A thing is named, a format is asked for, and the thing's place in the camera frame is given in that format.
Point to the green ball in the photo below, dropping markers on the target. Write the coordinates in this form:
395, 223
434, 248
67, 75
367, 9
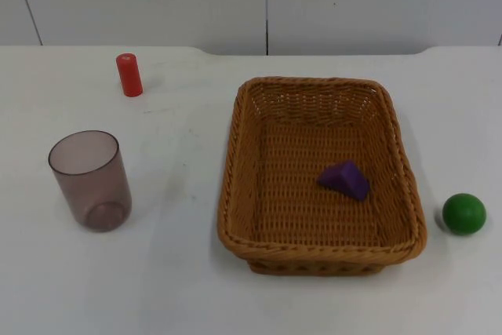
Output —
464, 213

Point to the red cylinder block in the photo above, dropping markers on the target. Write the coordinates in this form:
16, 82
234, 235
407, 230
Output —
128, 75

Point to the purple triangular block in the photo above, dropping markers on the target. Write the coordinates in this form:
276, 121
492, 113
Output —
347, 180

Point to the pale brown wicker basket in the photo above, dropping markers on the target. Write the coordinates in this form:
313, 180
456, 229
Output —
313, 178

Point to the clear cup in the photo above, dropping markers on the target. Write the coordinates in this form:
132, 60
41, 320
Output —
91, 182

